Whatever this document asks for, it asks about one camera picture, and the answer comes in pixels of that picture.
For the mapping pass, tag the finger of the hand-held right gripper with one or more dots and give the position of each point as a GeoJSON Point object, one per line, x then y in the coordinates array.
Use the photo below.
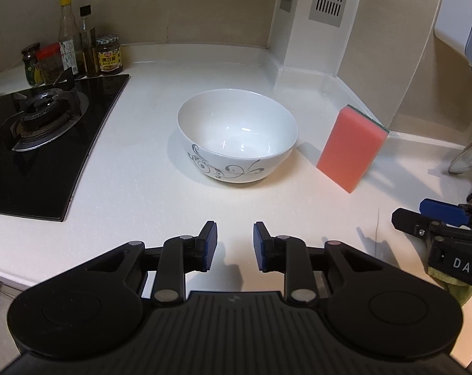
{"type": "Point", "coordinates": [409, 220]}
{"type": "Point", "coordinates": [441, 209]}

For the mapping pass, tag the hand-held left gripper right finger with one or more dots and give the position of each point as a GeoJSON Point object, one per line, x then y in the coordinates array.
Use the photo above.
{"type": "Point", "coordinates": [259, 244]}

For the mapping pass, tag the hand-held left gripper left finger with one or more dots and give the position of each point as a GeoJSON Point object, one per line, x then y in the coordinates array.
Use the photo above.
{"type": "Point", "coordinates": [210, 242]}

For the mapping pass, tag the pink sponge with green scourer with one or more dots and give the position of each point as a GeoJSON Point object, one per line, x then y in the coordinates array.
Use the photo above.
{"type": "Point", "coordinates": [351, 148]}

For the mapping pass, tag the white bowl with grey pattern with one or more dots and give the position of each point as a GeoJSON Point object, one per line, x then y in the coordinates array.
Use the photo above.
{"type": "Point", "coordinates": [236, 132]}

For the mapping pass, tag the green cloth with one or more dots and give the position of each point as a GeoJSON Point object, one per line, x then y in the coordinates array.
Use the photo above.
{"type": "Point", "coordinates": [460, 291]}

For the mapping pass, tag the glass pot lid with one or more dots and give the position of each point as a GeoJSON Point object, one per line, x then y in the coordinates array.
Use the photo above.
{"type": "Point", "coordinates": [470, 156]}

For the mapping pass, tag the black glass gas stove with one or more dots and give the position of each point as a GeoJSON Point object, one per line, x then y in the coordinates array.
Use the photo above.
{"type": "Point", "coordinates": [44, 179]}

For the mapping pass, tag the yellow-labelled sauce jar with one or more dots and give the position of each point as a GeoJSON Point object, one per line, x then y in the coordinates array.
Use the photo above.
{"type": "Point", "coordinates": [109, 56]}

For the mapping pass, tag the gas stove burner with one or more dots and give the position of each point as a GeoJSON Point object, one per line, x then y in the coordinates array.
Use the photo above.
{"type": "Point", "coordinates": [40, 113]}

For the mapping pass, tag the black-capped oil bottle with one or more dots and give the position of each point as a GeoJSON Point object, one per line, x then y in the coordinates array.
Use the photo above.
{"type": "Point", "coordinates": [88, 43]}

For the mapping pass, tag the red-lidded jar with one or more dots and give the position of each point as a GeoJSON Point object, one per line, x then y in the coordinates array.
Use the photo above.
{"type": "Point", "coordinates": [50, 64]}

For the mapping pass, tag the yellow-capped sauce bottle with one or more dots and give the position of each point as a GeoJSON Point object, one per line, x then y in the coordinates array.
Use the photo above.
{"type": "Point", "coordinates": [70, 43]}

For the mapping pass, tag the dark-lidded jar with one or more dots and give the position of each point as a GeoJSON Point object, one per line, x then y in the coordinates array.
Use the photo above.
{"type": "Point", "coordinates": [31, 66]}

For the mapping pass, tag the white wall-mounted holder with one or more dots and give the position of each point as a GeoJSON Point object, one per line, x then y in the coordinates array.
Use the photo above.
{"type": "Point", "coordinates": [460, 19]}

